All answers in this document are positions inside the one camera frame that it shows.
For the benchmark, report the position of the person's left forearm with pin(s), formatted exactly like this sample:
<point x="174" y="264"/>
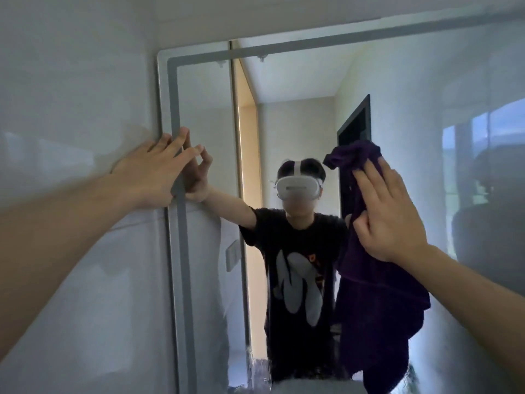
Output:
<point x="53" y="242"/>

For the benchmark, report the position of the rectangular wall mirror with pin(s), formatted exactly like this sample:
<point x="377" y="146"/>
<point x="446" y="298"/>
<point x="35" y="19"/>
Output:
<point x="410" y="98"/>

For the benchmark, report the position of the purple microfibre cloth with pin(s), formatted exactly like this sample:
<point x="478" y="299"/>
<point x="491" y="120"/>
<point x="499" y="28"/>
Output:
<point x="377" y="307"/>

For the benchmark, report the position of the person's left hand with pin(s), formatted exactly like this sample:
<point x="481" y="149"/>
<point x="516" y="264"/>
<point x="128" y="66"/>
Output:
<point x="156" y="172"/>

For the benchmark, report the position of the person's right hand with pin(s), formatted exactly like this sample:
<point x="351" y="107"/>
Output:
<point x="389" y="217"/>

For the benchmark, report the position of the person's right forearm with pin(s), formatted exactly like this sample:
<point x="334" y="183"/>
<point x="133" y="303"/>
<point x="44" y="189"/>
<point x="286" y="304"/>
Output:
<point x="471" y="303"/>

